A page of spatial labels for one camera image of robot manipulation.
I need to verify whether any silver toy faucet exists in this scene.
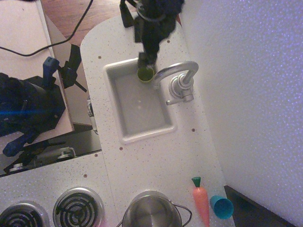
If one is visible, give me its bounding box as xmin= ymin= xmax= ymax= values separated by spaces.
xmin=152 ymin=61 xmax=199 ymax=105

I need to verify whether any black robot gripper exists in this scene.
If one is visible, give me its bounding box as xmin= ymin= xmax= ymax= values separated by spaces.
xmin=134 ymin=0 xmax=184 ymax=69

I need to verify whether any orange toy carrot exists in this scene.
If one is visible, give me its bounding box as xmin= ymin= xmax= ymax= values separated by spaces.
xmin=191 ymin=177 xmax=210 ymax=227

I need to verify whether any blue clamp upper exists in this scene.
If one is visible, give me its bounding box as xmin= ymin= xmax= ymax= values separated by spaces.
xmin=43 ymin=56 xmax=59 ymax=89

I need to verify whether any black bracket on counter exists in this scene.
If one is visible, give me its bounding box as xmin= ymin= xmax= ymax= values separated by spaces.
xmin=119 ymin=0 xmax=137 ymax=28

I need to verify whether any blue clamp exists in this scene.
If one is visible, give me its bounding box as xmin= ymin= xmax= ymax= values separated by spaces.
xmin=43 ymin=56 xmax=59 ymax=89
xmin=3 ymin=130 xmax=39 ymax=157

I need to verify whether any blue clamp lower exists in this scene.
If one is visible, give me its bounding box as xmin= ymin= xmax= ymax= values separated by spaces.
xmin=3 ymin=130 xmax=39 ymax=157

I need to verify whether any black cable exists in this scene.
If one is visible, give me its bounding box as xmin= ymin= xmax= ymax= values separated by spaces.
xmin=0 ymin=0 xmax=94 ymax=57

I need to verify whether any middle stove burner coil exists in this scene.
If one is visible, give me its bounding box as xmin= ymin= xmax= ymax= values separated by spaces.
xmin=53 ymin=187 xmax=105 ymax=227

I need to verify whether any left stove burner coil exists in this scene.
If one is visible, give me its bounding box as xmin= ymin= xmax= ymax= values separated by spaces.
xmin=0 ymin=201 xmax=50 ymax=227

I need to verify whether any teal plastic cup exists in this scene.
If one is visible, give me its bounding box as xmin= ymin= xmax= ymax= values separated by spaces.
xmin=210 ymin=195 xmax=234 ymax=219

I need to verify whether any stove burner coil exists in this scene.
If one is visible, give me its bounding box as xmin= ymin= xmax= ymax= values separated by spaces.
xmin=0 ymin=201 xmax=50 ymax=227
xmin=53 ymin=187 xmax=105 ymax=227

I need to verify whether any green plastic cup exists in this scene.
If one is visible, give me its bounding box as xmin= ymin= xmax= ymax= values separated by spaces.
xmin=137 ymin=67 xmax=155 ymax=83

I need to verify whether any stainless steel pot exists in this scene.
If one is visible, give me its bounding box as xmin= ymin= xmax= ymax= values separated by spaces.
xmin=118 ymin=191 xmax=192 ymax=227

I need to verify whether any grey toy sink basin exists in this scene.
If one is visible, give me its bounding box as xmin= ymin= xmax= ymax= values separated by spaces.
xmin=102 ymin=58 xmax=177 ymax=144

